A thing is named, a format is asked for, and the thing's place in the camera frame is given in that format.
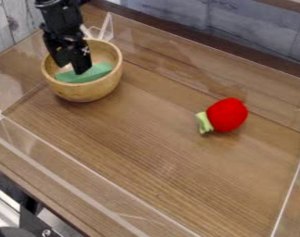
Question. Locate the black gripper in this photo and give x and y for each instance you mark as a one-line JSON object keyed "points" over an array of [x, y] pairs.
{"points": [[66, 44]]}

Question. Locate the green rectangular block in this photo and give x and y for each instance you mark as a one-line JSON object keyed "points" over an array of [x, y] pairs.
{"points": [[96, 72]]}

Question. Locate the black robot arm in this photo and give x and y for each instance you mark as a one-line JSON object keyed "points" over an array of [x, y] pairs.
{"points": [[59, 9]]}

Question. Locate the light wooden bowl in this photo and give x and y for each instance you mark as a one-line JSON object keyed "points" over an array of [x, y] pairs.
{"points": [[91, 90]]}

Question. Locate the clear acrylic tray walls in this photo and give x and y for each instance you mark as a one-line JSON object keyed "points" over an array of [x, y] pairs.
{"points": [[122, 166]]}

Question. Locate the red plush strawberry toy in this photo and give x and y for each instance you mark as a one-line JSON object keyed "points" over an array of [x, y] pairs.
{"points": [[223, 116]]}

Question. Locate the black table leg bracket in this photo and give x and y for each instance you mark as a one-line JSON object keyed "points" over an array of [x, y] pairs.
{"points": [[31, 223]]}

